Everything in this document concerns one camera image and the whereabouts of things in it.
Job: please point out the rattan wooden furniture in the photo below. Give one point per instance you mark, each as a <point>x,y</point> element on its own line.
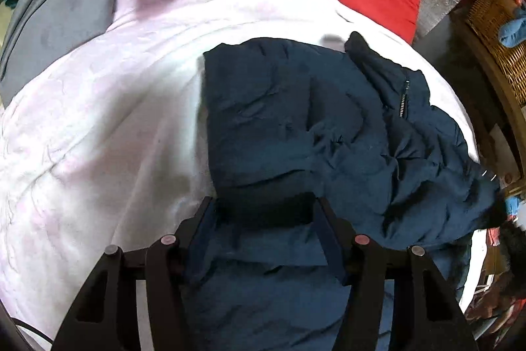
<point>493,30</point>

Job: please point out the navy blue jacket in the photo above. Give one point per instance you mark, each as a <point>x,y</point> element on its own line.
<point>287,108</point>

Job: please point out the grey garment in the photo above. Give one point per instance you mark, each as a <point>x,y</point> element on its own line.
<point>53,14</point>

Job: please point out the white pink fluffy blanket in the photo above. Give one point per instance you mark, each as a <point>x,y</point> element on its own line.
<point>123,108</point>

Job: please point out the blue cloth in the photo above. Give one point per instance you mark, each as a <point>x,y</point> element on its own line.
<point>511,32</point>

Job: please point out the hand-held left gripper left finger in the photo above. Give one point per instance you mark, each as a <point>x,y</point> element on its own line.
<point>200,236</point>

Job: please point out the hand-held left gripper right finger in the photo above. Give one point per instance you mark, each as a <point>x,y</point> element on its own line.
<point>331,240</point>

